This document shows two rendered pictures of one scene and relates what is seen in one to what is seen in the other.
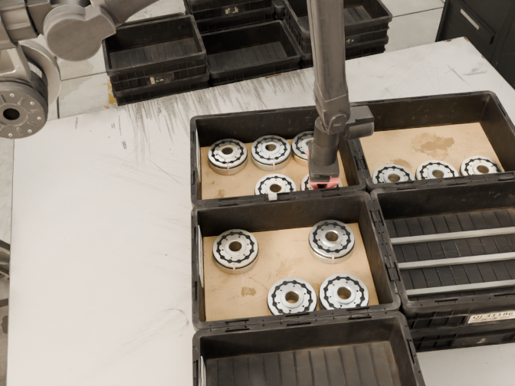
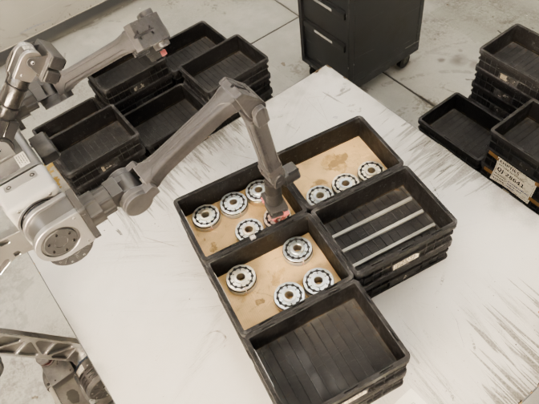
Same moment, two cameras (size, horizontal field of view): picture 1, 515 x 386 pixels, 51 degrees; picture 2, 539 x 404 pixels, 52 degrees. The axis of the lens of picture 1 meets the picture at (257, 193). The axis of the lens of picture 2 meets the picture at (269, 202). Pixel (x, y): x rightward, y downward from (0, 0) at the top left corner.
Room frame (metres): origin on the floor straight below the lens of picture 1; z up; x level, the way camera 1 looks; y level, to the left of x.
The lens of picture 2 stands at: (-0.26, 0.19, 2.49)
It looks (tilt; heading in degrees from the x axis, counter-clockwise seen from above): 53 degrees down; 344
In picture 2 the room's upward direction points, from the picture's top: 10 degrees counter-clockwise
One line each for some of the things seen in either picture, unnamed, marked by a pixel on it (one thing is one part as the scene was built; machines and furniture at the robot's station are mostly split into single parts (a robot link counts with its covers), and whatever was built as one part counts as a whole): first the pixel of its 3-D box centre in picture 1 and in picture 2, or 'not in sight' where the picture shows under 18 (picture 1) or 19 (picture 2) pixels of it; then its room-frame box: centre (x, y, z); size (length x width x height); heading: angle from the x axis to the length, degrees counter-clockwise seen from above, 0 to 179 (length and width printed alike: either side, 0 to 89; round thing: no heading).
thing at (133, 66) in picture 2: (228, 21); (135, 92); (2.39, 0.09, 0.37); 0.40 x 0.30 x 0.45; 103
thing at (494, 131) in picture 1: (430, 153); (336, 170); (0.93, -0.44, 0.87); 0.40 x 0.30 x 0.11; 93
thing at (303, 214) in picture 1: (287, 269); (279, 279); (0.62, -0.06, 0.87); 0.40 x 0.30 x 0.11; 93
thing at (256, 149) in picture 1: (270, 148); (233, 203); (0.99, -0.04, 0.86); 0.10 x 0.10 x 0.01
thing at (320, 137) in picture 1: (329, 131); (273, 184); (0.85, -0.17, 1.04); 0.07 x 0.06 x 0.07; 103
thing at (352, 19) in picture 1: (332, 50); (229, 93); (2.09, -0.39, 0.37); 0.40 x 0.30 x 0.45; 103
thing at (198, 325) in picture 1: (288, 256); (277, 271); (0.62, -0.06, 0.92); 0.40 x 0.30 x 0.02; 93
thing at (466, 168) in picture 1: (482, 171); (370, 171); (0.87, -0.56, 0.86); 0.10 x 0.10 x 0.01
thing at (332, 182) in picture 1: (322, 178); (277, 213); (0.83, -0.15, 0.91); 0.07 x 0.07 x 0.09; 88
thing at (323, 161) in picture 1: (324, 151); (273, 196); (0.85, -0.16, 0.98); 0.10 x 0.07 x 0.07; 178
